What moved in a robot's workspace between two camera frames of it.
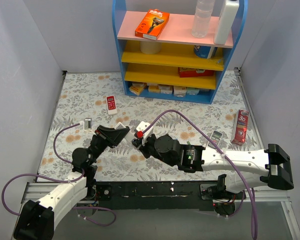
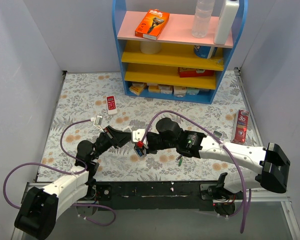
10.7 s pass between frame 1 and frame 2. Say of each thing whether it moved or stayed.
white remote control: moved
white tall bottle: stayed
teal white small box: stayed
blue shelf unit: stayed
